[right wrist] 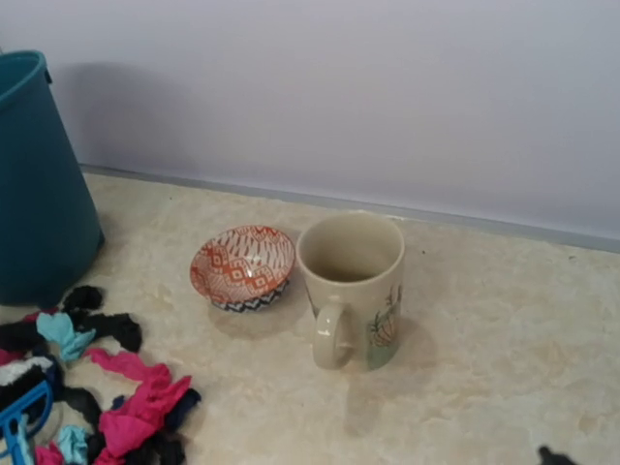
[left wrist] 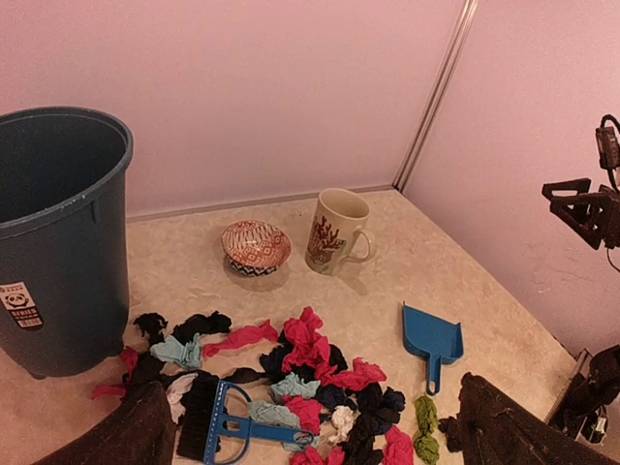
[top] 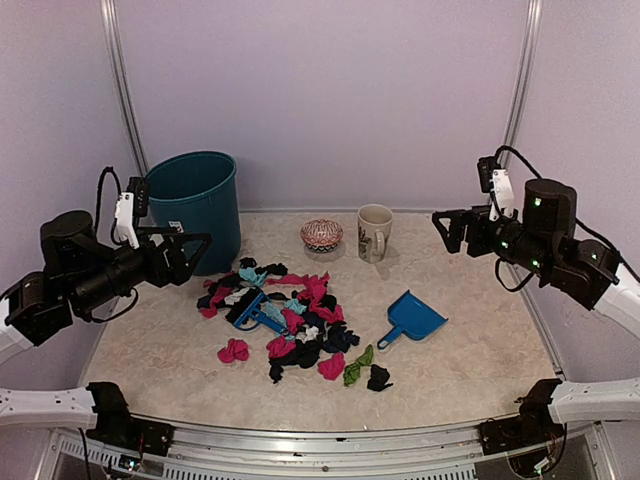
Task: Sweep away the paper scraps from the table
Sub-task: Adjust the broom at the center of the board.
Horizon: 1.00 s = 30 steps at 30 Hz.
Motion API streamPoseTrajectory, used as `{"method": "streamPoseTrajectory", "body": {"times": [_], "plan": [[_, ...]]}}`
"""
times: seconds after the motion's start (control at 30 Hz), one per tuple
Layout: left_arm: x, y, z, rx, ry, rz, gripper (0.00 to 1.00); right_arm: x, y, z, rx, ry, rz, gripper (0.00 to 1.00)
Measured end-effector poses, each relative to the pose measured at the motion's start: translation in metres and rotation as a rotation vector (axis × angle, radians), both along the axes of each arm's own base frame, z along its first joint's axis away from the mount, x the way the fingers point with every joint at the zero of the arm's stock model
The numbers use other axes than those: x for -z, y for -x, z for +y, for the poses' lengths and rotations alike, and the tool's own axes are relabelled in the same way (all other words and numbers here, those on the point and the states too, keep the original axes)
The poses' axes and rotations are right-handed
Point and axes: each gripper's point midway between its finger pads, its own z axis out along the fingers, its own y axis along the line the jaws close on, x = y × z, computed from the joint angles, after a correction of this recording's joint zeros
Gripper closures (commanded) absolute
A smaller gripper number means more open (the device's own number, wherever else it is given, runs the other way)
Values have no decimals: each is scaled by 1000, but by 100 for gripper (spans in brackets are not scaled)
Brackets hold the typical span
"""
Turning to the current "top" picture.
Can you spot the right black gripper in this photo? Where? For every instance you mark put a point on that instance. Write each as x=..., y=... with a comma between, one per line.
x=454, y=240

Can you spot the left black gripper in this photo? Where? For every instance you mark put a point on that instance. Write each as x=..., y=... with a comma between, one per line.
x=178, y=271

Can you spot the blue plastic dustpan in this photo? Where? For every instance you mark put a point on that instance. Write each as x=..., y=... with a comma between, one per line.
x=411, y=317

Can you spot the blue hand brush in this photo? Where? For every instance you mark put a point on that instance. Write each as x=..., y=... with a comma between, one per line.
x=246, y=314

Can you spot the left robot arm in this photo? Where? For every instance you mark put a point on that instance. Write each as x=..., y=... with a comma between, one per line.
x=80, y=275

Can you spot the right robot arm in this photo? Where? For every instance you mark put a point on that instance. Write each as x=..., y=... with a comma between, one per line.
x=531, y=222

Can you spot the pile of coloured paper scraps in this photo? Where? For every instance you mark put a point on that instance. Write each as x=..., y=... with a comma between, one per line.
x=318, y=333

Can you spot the teal plastic waste bin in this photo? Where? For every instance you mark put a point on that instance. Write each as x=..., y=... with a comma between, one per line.
x=197, y=192

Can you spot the cream ceramic mug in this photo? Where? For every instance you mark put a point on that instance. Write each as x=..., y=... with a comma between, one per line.
x=374, y=224

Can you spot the isolated pink paper scrap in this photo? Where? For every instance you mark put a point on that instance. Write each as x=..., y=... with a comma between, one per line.
x=235, y=350

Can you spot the patterned red ceramic bowl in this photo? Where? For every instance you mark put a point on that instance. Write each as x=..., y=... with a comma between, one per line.
x=321, y=235

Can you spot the isolated black paper scrap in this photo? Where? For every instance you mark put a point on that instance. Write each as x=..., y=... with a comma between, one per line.
x=379, y=379

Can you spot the green paper scrap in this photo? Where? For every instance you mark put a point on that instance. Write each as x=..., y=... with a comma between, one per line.
x=352, y=372

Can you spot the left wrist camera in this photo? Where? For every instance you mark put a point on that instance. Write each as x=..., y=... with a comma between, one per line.
x=131, y=206

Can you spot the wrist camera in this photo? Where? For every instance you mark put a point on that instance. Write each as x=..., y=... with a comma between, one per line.
x=495, y=181
x=131, y=206

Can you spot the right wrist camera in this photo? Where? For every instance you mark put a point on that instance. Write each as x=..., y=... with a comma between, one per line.
x=495, y=181

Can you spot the right aluminium frame post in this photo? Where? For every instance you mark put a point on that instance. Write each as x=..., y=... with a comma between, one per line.
x=524, y=71

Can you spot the aluminium frame post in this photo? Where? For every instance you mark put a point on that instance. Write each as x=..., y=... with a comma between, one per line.
x=117, y=61
x=524, y=71

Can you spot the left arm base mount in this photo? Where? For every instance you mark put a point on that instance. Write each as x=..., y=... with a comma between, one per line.
x=116, y=426

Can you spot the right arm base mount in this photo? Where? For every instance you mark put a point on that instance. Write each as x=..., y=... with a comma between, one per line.
x=532, y=424

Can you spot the front aluminium rail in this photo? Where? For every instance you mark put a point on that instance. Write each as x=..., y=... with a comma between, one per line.
x=201, y=452

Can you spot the left aluminium frame post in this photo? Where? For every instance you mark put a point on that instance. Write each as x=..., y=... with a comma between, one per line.
x=117, y=61

